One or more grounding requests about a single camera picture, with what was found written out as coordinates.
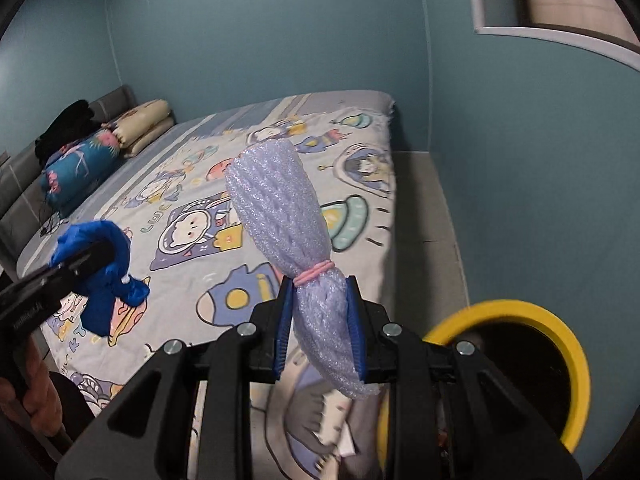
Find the blue rubber glove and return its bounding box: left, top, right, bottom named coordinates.
left=49, top=220, right=150, bottom=337

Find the purple foam fruit net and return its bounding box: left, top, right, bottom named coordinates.
left=226, top=139, right=380, bottom=400

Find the yellow rimmed trash bin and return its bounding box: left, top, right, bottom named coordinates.
left=375, top=299, right=592, bottom=470

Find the person left hand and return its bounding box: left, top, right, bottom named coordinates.
left=21, top=337, right=63, bottom=437

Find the grey bed headboard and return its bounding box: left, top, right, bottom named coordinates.
left=0, top=84, right=137, bottom=268

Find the blue floral folded quilt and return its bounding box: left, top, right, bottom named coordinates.
left=40, top=129, right=120, bottom=218

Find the cartoon space bed sheet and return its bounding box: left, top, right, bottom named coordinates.
left=42, top=90, right=396, bottom=479

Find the black clothing pile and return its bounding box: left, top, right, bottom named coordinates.
left=35, top=100, right=101, bottom=168

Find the beige folded pillow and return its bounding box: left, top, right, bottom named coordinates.
left=111, top=100, right=175, bottom=157

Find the dark framed window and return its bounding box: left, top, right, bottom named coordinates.
left=471, top=0, right=639, bottom=70

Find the black charging cable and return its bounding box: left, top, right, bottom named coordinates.
left=38, top=209, right=64, bottom=239

